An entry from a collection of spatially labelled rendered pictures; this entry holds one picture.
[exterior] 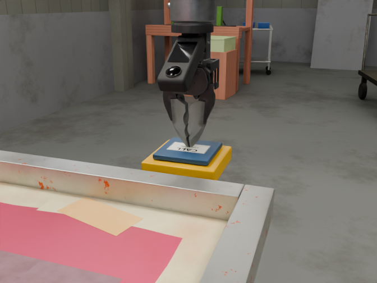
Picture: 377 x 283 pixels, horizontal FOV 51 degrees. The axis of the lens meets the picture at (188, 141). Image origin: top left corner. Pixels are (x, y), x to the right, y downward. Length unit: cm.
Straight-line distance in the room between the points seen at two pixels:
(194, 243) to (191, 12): 36
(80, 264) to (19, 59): 412
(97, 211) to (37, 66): 419
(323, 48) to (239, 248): 800
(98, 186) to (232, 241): 23
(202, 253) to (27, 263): 18
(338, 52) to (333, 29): 45
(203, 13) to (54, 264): 42
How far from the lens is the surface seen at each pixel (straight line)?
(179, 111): 69
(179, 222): 50
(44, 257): 46
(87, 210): 54
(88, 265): 44
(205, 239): 47
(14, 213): 56
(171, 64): 62
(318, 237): 234
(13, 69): 444
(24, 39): 456
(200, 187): 50
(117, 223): 50
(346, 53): 832
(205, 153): 69
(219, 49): 523
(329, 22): 841
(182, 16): 66
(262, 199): 48
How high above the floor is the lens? 121
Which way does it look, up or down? 19 degrees down
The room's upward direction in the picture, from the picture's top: straight up
